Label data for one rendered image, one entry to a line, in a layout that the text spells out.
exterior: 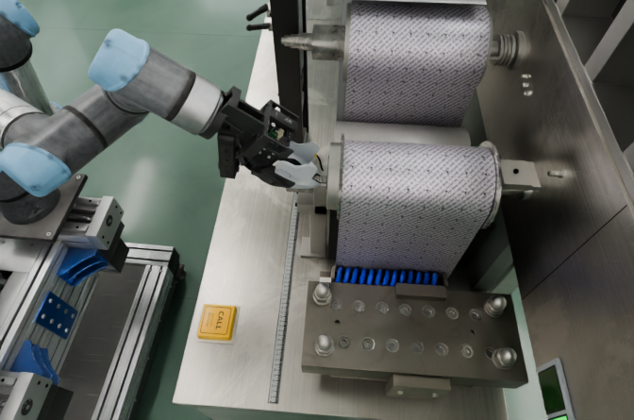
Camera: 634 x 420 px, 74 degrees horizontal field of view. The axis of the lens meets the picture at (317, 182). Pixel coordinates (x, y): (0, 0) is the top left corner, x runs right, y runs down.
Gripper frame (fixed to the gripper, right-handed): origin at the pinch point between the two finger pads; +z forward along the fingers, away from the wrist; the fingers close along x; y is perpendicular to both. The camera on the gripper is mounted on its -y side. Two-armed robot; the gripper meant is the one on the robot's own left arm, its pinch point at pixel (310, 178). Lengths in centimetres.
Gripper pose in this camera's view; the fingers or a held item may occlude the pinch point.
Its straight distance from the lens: 70.6
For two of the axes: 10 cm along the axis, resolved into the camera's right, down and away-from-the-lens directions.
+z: 7.7, 4.2, 4.9
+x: 0.7, -8.1, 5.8
